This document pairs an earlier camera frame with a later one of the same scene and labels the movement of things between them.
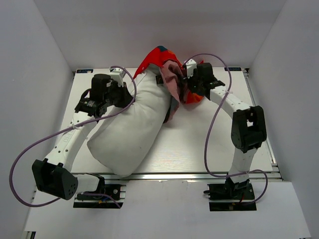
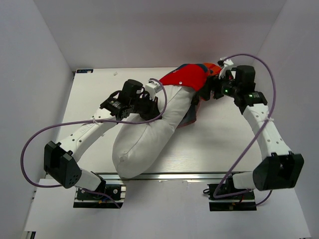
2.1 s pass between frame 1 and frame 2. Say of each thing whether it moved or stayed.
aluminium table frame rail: stayed
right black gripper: moved
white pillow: moved
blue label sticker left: stayed
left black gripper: moved
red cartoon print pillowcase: moved
